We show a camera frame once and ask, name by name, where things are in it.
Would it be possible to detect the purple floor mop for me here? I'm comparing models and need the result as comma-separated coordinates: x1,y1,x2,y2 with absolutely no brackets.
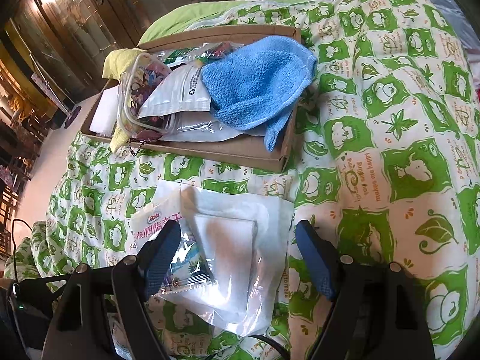
30,52,82,128

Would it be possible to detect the dark wooden furniture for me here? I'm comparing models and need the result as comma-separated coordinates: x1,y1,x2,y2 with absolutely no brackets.
0,64,42,259

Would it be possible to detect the colourful printed packet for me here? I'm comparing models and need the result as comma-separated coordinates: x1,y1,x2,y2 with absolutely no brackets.
165,43,235,68

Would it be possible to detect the white foam block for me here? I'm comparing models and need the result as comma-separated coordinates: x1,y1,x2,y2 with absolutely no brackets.
90,86,122,137

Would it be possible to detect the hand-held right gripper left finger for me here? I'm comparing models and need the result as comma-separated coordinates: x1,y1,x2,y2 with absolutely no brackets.
39,219,182,360

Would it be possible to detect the plain green bedsheet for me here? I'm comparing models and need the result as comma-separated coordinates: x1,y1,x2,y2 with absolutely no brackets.
139,0,248,46

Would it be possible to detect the white pillow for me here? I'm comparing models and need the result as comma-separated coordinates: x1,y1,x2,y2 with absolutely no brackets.
352,0,480,49

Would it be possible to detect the yellow cloth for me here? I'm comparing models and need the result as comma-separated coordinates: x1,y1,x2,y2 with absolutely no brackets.
103,49,151,154

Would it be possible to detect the clear pouch of colourful trinkets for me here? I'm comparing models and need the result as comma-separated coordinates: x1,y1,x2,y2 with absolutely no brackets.
118,52,181,137

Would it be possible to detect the black cable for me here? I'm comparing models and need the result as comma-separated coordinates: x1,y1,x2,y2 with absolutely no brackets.
247,332,297,360
9,217,36,282

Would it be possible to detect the white cloth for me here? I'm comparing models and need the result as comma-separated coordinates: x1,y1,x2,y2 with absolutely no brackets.
155,185,295,336

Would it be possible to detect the white snack packet pink print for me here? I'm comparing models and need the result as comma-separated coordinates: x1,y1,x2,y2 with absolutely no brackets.
129,184,188,248

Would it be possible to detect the blue towel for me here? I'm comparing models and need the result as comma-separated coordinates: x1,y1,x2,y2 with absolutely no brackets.
202,35,319,152

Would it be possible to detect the shallow cardboard tray box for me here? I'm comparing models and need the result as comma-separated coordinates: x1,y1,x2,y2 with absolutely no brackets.
80,26,302,171

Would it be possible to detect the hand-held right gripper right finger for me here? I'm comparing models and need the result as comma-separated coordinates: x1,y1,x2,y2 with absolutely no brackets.
295,219,436,360

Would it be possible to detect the white packet with red print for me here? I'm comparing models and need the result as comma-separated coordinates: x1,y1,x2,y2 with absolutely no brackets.
138,64,212,119

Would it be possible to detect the wooden glass door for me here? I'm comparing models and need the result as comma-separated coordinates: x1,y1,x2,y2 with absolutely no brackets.
7,0,106,106
86,0,203,46

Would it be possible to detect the small colourful snack packet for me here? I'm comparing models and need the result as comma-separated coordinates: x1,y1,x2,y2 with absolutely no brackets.
159,229,214,297

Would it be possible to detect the green and white printed quilt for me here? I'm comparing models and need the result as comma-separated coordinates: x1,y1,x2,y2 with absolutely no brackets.
11,0,480,360

